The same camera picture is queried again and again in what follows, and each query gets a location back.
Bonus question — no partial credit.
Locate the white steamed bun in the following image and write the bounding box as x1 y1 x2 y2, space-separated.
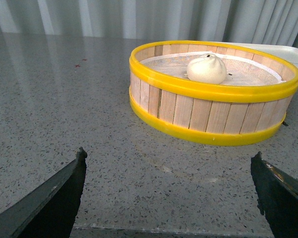
187 53 227 84

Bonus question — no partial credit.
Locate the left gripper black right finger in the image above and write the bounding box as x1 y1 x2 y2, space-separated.
251 152 298 238

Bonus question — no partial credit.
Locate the wooden steamer with yellow rims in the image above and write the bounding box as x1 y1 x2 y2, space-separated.
129 40 298 146

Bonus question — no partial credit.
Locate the white plastic tray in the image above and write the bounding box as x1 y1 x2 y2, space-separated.
223 42 298 76

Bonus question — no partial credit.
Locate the grey pleated curtain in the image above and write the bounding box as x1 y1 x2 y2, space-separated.
0 0 298 48

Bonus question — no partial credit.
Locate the white mesh steamer liner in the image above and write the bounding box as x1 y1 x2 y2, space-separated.
141 52 284 86

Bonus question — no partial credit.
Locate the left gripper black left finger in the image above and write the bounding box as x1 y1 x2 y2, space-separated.
0 148 87 238

